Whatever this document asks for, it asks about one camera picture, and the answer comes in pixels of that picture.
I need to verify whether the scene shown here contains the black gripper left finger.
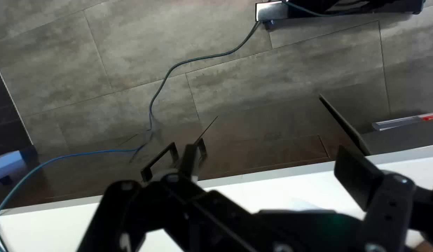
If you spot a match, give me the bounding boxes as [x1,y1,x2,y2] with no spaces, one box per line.
[77,138,274,252]

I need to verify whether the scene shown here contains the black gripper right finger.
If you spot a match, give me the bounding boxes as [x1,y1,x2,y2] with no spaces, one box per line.
[334,145,433,252]

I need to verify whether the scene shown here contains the silver bar with red end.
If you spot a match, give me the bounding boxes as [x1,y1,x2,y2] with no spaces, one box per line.
[372,110,433,132]

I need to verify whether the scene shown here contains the blue box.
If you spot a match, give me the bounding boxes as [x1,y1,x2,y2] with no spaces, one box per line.
[0,146,38,186]

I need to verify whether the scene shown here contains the black flat base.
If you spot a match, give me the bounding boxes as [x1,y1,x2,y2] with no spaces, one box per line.
[265,0,426,19]

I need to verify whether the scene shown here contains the silver metal box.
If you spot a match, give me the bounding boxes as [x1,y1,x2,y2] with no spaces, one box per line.
[254,0,290,25]

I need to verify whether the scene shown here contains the thin blue cable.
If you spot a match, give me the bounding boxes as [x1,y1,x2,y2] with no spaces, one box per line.
[0,19,264,252]

